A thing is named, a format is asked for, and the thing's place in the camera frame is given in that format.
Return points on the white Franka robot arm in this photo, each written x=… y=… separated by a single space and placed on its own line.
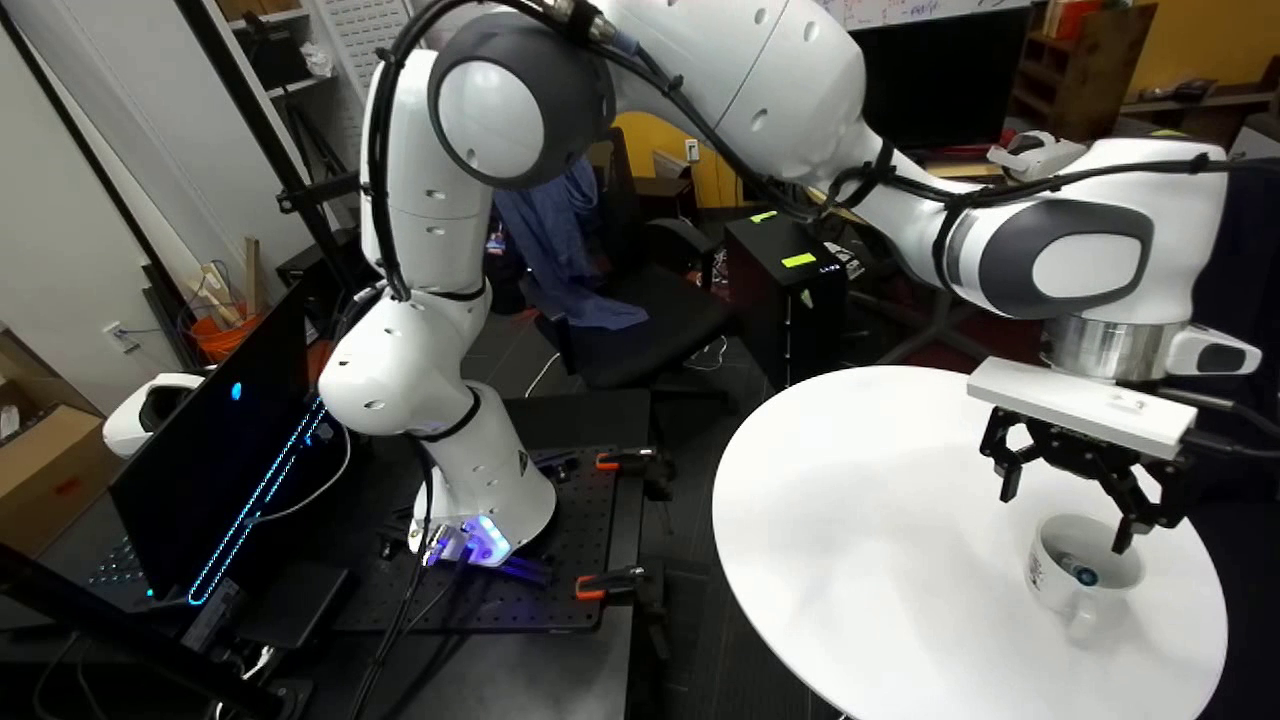
x=443 y=202

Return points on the grey wrist camera bar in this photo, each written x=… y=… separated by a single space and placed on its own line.
x=1080 y=406

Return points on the white cup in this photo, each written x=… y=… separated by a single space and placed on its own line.
x=1080 y=593

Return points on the blue cloth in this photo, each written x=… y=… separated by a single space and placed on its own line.
x=565 y=253

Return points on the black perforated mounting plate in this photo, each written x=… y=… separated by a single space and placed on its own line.
x=585 y=533

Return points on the black monitor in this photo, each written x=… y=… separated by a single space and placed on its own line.
x=940 y=73

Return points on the yellow object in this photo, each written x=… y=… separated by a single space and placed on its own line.
x=672 y=161

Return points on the brown cardboard box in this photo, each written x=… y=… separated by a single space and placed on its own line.
x=44 y=464

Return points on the white wall outlet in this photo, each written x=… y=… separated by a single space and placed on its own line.
x=123 y=337

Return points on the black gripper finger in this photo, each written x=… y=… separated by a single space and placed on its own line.
x=1009 y=479
x=1139 y=512

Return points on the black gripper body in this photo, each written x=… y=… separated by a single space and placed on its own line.
x=1085 y=447

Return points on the blue capped marker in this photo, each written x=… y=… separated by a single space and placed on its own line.
x=1085 y=577

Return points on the black computer box green label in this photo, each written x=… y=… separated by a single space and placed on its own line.
x=786 y=293

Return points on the black stand bar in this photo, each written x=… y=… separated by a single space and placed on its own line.
x=107 y=623

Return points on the black computer case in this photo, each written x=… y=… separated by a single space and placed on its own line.
x=212 y=452

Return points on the black office chair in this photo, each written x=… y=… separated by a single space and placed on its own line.
x=642 y=321

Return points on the wooden shelf unit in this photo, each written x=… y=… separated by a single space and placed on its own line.
x=1080 y=73

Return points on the orange black bar clamp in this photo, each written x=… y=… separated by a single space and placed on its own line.
x=624 y=464
x=617 y=585

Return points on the white pegboard panel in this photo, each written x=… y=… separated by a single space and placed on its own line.
x=355 y=43

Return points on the white black headset device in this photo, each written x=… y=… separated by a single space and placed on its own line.
x=140 y=410

